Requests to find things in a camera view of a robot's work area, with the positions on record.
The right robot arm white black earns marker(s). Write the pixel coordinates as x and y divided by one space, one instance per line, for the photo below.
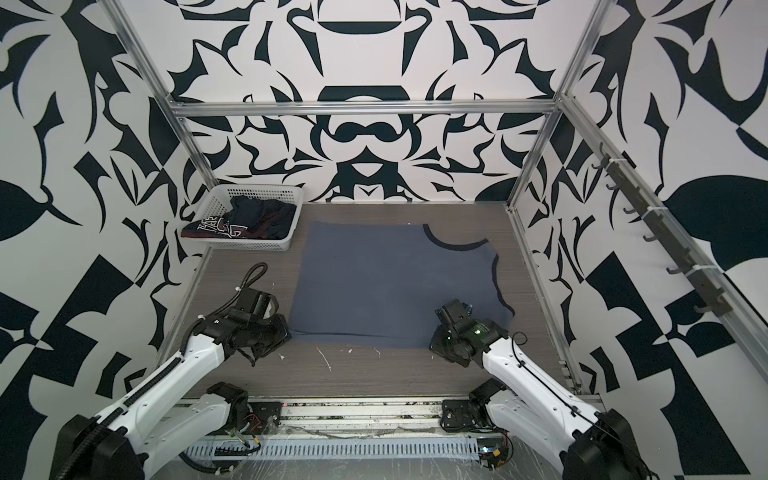
522 400

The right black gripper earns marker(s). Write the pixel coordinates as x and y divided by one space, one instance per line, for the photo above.
436 344

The blue grey tank top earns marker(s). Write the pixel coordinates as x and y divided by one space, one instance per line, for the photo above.
381 285

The black printed tank top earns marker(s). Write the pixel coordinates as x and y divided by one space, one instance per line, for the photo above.
249 219

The white slotted cable duct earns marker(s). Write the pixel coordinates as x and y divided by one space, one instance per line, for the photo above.
459 448

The small electronics board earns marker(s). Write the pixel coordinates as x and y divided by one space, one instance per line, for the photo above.
494 452

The black wall hook rack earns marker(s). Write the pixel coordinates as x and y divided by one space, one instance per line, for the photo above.
667 233

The aluminium frame crossbar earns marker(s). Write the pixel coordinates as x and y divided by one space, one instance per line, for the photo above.
188 110

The white plastic laundry basket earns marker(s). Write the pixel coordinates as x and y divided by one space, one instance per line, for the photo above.
217 202

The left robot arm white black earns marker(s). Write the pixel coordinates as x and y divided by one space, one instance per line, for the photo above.
135 437

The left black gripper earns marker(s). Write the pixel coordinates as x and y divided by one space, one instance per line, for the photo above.
282 333

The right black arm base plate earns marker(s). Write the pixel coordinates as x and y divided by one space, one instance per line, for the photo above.
464 416

